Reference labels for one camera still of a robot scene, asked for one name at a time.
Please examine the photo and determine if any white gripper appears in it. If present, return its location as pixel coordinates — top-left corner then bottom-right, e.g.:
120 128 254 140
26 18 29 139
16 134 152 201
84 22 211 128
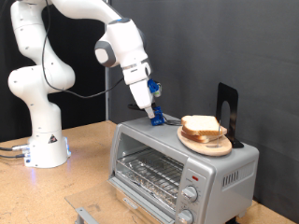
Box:
129 77 156 120

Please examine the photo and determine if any metal spatula with blue block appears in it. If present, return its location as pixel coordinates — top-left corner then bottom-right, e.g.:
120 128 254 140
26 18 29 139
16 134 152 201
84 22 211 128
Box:
127 103 183 127

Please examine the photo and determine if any glass oven door with handle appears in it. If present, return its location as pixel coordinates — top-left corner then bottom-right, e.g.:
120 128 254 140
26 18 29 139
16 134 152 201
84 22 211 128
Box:
64 176 176 224

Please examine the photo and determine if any silver oven knob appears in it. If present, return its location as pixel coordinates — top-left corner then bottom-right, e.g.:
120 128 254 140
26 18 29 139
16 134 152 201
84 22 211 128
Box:
177 208 194 224
181 185 199 203

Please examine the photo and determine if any silver toaster oven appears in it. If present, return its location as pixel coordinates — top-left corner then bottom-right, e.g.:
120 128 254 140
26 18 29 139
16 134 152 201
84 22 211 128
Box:
109 113 260 224

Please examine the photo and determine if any vertical metal pole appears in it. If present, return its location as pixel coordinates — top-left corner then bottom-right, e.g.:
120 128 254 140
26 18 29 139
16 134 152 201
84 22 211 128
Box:
103 0 111 121

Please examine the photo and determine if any round wooden board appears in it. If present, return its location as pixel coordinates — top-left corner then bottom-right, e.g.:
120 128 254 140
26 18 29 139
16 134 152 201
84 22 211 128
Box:
177 125 234 158

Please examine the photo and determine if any thin metal pin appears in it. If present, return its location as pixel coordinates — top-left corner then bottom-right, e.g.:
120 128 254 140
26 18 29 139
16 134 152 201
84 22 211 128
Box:
206 119 224 149

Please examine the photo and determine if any black metal bookend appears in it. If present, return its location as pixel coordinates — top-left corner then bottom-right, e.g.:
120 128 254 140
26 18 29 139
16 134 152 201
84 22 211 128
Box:
215 82 245 149

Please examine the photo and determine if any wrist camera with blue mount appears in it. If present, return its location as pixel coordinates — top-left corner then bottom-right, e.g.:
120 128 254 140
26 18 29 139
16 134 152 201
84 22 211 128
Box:
147 78 164 98

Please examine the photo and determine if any metal wire oven rack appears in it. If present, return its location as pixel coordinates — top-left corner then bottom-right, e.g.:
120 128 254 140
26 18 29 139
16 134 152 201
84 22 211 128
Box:
116 147 185 209

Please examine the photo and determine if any black cable with silver connector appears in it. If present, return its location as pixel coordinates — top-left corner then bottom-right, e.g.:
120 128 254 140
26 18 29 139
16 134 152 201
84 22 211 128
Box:
0 144 31 153

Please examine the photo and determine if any thin black base cable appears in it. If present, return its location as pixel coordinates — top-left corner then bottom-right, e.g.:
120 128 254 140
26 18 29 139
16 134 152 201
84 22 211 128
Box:
0 153 26 160

